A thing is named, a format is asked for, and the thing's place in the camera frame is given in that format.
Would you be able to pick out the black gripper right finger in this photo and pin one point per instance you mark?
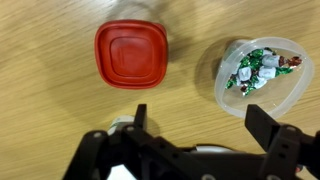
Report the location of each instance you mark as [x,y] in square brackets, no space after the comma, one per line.
[286,150]

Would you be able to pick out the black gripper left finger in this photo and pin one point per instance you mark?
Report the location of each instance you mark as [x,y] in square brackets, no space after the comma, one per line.
[140,150]

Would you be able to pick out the green white candies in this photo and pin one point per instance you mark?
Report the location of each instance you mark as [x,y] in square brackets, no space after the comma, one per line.
[258,71]

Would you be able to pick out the orange plastic lid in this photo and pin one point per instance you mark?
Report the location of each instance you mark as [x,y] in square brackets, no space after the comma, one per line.
[131,55]

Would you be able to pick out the clear plastic bowl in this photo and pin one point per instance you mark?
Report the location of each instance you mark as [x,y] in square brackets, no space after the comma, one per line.
[293,93]

